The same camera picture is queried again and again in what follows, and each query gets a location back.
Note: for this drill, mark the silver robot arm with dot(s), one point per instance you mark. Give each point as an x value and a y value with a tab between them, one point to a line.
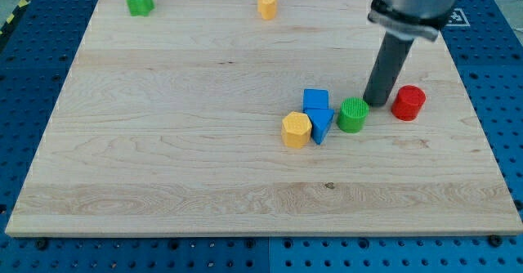
410	19

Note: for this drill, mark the yellow hexagon block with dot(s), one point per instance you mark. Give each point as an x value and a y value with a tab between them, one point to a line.
296	130

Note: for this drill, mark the blue cube block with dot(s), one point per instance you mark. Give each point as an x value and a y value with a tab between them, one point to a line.
316	99

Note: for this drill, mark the wooden board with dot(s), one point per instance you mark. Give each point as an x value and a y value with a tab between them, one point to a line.
169	125

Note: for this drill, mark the blue triangle block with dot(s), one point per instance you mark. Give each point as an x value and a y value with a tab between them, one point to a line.
321	120

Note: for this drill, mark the green cylinder block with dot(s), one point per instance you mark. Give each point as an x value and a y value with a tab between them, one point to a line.
352	114

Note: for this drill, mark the yellow heart block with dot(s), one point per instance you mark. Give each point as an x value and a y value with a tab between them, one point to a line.
267	8

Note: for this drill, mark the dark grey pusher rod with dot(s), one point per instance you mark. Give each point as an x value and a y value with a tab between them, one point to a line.
388	64

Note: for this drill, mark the red cylinder block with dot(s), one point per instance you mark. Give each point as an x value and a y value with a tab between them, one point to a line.
408	103

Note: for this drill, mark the green star block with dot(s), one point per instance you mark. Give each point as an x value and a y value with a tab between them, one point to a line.
140	7

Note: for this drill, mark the white fiducial marker tag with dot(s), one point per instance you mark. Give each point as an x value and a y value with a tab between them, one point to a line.
457	18

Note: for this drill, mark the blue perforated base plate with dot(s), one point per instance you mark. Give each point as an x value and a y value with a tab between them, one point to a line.
34	64

